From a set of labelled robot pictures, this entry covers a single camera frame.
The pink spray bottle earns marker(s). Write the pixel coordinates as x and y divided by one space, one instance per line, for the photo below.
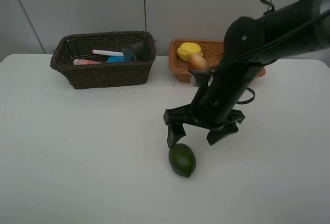
79 62

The white pink-capped marker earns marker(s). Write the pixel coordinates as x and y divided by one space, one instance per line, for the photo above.
107 53

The dark brown wicker basket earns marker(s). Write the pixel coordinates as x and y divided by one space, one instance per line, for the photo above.
80 46

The yellow lemon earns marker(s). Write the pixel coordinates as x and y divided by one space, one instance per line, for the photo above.
187 49

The green lime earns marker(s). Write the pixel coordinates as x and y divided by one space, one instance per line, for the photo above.
182 160

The orange bread bun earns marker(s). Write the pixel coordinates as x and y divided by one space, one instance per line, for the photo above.
197 62

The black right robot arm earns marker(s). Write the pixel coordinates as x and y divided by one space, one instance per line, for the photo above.
249 45

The dark grey pump bottle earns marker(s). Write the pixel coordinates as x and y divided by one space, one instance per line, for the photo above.
139 51

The orange wicker basket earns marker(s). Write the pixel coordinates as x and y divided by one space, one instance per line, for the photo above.
212 53

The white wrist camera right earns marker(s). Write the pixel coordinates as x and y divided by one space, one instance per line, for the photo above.
193 81

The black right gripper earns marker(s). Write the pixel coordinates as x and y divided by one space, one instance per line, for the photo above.
175 118

